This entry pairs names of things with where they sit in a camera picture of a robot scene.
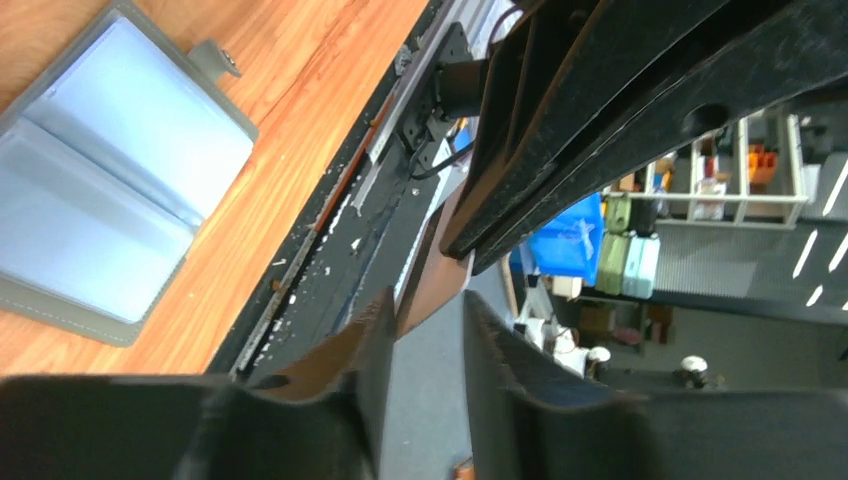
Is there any white background shelf rack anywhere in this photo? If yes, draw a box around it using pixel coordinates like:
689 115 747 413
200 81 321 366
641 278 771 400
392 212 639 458
601 108 814 229

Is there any grey card holder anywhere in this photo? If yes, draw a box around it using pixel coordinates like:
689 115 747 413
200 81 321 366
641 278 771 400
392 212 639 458
1 1 259 347

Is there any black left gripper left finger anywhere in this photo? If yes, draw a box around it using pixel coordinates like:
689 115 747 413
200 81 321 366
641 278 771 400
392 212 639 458
1 290 397 479

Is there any blue background bin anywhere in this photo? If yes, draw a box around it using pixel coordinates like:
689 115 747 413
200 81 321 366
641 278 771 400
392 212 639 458
525 193 605 287

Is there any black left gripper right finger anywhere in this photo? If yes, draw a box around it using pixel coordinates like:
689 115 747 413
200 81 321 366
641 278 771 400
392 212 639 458
462 291 847 479

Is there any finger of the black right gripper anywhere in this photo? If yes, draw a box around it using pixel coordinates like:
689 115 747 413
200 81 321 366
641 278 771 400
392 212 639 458
473 1 847 272
440 1 610 259

